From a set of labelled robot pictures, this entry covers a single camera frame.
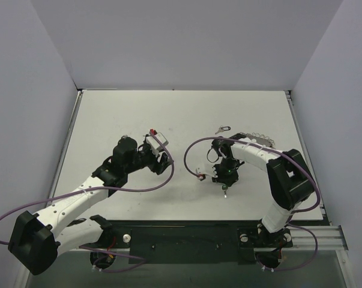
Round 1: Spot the purple cable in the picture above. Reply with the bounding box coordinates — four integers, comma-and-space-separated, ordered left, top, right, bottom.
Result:
183, 136, 321, 273
0, 134, 175, 273

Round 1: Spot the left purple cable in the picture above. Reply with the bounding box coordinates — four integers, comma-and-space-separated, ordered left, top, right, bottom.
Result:
0, 134, 175, 273

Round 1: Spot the key with small black tag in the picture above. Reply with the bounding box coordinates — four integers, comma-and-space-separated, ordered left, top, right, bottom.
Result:
215, 125, 231, 134

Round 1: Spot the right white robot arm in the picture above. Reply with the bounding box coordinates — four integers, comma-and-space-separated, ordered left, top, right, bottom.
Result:
208, 133, 320, 245

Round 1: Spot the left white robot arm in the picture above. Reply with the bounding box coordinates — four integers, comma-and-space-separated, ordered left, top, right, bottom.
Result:
8, 130, 174, 275

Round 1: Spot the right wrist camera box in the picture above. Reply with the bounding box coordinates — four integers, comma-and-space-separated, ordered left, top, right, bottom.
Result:
195, 163, 217, 181

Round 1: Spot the aluminium frame rail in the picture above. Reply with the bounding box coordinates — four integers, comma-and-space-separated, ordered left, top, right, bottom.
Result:
290, 226, 348, 250

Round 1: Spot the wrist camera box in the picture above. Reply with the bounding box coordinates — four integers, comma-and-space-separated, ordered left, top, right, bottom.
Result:
144, 129, 169, 155
195, 163, 217, 181

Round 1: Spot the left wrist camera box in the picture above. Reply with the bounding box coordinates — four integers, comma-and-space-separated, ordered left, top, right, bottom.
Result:
144, 129, 169, 155

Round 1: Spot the key with green tag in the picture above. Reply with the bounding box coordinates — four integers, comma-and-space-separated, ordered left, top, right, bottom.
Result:
222, 185, 228, 199

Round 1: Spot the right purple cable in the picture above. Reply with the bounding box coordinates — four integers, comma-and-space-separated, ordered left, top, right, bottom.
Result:
183, 136, 321, 273

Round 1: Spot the red-handled metal keyring holder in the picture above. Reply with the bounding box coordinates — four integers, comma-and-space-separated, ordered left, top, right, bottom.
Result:
231, 132, 275, 148

